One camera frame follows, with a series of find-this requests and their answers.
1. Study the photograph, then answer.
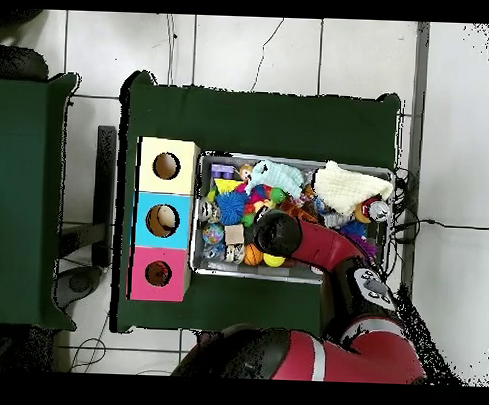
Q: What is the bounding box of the shallow metal mesh bin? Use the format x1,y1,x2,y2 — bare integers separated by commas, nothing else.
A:
189,150,396,288

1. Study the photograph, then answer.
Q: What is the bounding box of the blue spiky rubber ball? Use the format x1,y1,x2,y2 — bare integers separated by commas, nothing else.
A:
214,189,248,227

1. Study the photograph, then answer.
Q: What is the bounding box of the yellow cheese wedge toy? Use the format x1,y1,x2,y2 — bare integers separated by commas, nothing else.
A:
213,177,244,193

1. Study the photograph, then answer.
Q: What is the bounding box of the small wooden cube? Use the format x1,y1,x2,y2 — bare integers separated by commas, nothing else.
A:
223,223,246,246

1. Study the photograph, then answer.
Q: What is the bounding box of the mint knitted cloth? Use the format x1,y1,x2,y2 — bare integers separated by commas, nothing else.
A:
244,159,306,200

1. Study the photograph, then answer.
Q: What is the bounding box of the orange building block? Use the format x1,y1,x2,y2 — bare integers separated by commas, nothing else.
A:
278,199,320,224

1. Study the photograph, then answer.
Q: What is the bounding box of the orange mini basketball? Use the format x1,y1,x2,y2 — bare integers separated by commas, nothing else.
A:
242,243,264,267

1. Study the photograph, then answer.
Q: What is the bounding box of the yellow ball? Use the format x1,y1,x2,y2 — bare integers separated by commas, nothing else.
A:
262,252,287,268

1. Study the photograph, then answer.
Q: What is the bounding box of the dark green table cloth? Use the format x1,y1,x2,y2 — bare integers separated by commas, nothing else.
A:
109,70,404,351

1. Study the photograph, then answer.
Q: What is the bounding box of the cream knitted cloth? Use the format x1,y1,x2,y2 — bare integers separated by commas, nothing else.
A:
312,159,395,218

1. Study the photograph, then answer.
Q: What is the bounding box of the purple spiky monster toy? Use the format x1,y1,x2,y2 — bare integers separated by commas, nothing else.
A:
348,233,377,258

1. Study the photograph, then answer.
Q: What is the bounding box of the silver top soda can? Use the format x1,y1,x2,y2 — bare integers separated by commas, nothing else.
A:
367,198,391,224

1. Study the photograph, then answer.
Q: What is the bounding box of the green cloth side table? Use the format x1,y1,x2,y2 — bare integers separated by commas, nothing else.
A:
0,70,86,330

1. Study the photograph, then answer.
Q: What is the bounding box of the black power cable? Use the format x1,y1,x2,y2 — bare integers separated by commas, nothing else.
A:
390,167,489,248

